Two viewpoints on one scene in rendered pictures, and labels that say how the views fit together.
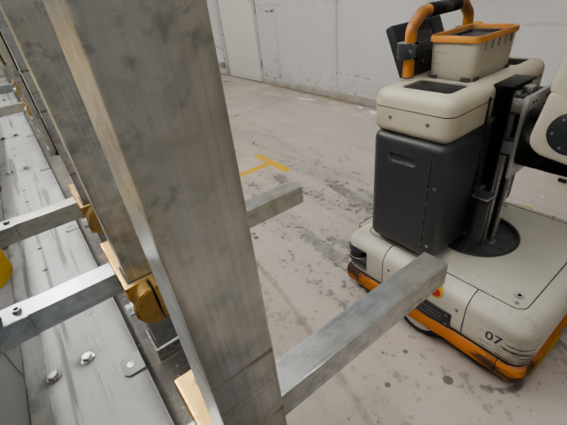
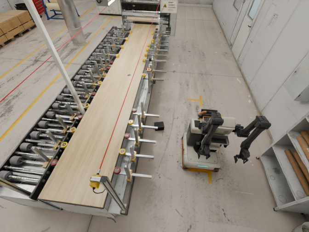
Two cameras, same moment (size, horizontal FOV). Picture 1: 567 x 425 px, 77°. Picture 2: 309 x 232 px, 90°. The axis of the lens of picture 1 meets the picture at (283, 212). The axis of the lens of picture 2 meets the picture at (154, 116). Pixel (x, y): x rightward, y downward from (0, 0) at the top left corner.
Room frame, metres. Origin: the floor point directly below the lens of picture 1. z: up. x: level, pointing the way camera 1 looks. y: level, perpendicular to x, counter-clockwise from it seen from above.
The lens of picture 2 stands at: (-0.63, -0.87, 2.72)
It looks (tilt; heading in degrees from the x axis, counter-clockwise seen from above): 49 degrees down; 39
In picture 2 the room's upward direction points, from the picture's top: 1 degrees clockwise
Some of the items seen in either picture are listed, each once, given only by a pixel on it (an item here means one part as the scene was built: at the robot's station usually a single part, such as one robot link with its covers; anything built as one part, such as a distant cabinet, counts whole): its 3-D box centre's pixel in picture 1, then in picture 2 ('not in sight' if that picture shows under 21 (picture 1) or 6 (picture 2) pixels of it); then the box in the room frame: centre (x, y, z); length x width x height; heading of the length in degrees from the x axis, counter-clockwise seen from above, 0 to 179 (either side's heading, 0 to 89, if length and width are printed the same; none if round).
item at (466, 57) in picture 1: (472, 51); (209, 122); (1.09, -0.60, 0.87); 0.23 x 0.15 x 0.11; 124
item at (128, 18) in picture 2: not in sight; (145, 19); (3.46, 2.88, 1.05); 1.43 x 0.12 x 0.12; 123
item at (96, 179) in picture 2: not in sight; (112, 196); (-0.58, -0.38, 1.20); 0.15 x 0.12 x 1.00; 33
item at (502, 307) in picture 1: (467, 257); (199, 151); (1.00, -0.67, 0.16); 0.67 x 0.64 x 0.25; 34
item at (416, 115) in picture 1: (462, 144); (205, 133); (1.07, -0.61, 0.59); 0.55 x 0.34 x 0.83; 124
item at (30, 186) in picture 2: not in sight; (97, 84); (0.81, 2.07, 0.42); 5.10 x 0.60 x 0.84; 33
